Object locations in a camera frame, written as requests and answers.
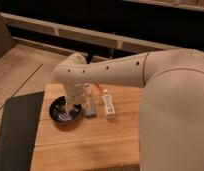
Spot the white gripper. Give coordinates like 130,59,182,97
64,83,89,105

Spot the black ceramic bowl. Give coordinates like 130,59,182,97
49,96,83,125

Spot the dark grey mat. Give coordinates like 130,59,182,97
0,92,44,171

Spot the white tube with red cap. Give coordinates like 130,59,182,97
102,89,116,119

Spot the wooden board table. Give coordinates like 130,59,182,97
31,84,142,171

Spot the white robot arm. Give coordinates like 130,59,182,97
54,48,204,171

